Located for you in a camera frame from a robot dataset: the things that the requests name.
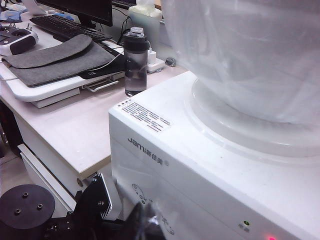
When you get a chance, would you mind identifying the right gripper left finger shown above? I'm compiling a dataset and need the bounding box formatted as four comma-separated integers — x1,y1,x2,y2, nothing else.
123,201,146,240

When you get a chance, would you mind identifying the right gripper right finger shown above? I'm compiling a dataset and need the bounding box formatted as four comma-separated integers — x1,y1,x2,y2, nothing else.
144,202,166,240

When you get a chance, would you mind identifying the white water dispenser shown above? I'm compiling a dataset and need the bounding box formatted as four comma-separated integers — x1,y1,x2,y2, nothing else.
108,70,320,240

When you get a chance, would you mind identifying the plastic-covered water jug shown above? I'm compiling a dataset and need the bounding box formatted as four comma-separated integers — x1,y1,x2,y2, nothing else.
161,0,320,126

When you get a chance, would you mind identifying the frosted desk partition panel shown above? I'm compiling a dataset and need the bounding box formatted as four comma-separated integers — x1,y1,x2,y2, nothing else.
128,9,163,51

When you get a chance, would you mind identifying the black mouse pad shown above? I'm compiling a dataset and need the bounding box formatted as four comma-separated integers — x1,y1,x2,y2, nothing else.
78,59,126,80

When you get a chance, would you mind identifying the grey bottle with black lid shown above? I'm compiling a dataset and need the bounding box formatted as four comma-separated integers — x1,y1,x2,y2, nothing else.
122,26,149,98

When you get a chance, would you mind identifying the white power adapter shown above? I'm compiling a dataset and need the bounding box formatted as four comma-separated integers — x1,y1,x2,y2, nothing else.
146,48,166,74

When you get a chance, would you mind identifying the white laptop stand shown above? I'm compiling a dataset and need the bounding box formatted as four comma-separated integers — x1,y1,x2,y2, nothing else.
0,59,126,109

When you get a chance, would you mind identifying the grey felt laptop sleeve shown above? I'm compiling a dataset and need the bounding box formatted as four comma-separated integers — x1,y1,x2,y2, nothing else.
1,34,122,88

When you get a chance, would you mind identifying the black keyboard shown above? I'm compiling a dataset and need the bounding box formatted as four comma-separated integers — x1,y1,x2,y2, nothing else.
29,16,113,43

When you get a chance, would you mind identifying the white foam box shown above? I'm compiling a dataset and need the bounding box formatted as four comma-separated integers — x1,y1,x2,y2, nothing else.
128,0,163,17

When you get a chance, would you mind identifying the white remote controller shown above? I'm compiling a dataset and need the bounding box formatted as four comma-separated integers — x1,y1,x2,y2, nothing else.
0,27,39,57

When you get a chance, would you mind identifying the black computer monitor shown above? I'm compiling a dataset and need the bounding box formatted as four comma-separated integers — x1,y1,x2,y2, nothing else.
36,0,114,28

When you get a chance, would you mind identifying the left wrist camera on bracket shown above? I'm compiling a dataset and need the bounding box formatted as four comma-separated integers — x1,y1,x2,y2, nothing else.
74,171,114,222

